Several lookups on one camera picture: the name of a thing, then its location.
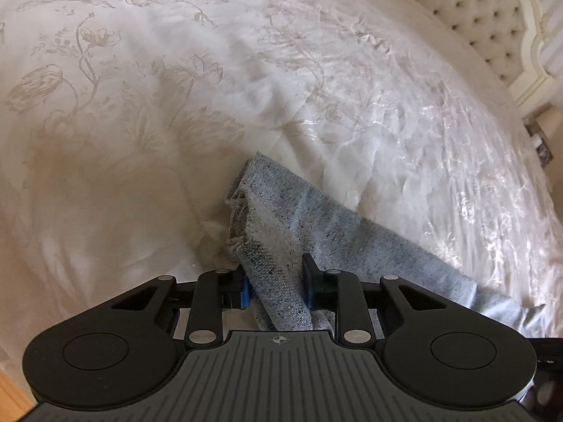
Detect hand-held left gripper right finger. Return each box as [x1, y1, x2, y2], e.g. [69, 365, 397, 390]
[303, 254, 445, 349]

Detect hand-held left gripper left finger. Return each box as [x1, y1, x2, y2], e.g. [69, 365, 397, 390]
[110, 267, 252, 351]

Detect grey-blue speckled pants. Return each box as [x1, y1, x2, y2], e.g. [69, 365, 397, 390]
[224, 152, 548, 339]

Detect bed with white floral bedspread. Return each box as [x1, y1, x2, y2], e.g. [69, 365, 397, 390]
[0, 0, 563, 370]

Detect cream tufted headboard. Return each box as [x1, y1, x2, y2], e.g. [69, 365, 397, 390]
[352, 0, 563, 113]

